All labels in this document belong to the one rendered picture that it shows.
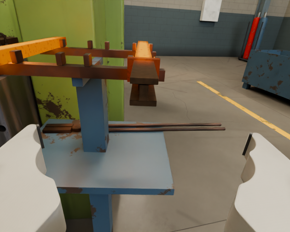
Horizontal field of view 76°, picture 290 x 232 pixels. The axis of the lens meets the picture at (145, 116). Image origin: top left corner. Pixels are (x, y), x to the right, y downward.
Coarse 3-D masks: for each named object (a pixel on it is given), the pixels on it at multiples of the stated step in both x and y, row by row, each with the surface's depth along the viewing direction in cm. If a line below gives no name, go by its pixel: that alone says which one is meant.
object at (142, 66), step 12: (144, 48) 40; (132, 60) 26; (144, 60) 26; (156, 60) 26; (132, 72) 20; (144, 72) 20; (156, 72) 20; (132, 84) 24; (144, 84) 18; (156, 84) 18; (132, 96) 20; (144, 96) 19
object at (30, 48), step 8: (40, 40) 44; (48, 40) 45; (56, 40) 48; (0, 48) 31; (8, 48) 31; (16, 48) 33; (24, 48) 35; (32, 48) 38; (40, 48) 41; (48, 48) 44; (0, 56) 30; (8, 56) 31; (24, 56) 36; (0, 64) 30
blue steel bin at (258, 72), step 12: (252, 60) 342; (264, 60) 321; (276, 60) 301; (288, 60) 285; (252, 72) 345; (264, 72) 323; (276, 72) 304; (288, 72) 286; (252, 84) 348; (264, 84) 325; (276, 84) 306; (288, 84) 288; (288, 96) 290
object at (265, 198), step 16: (256, 144) 10; (256, 160) 9; (272, 160) 9; (288, 160) 9; (256, 176) 8; (272, 176) 8; (288, 176) 8; (240, 192) 7; (256, 192) 7; (272, 192) 7; (288, 192) 7; (240, 208) 6; (256, 208) 7; (272, 208) 7; (288, 208) 7; (240, 224) 6; (256, 224) 6; (272, 224) 6; (288, 224) 6
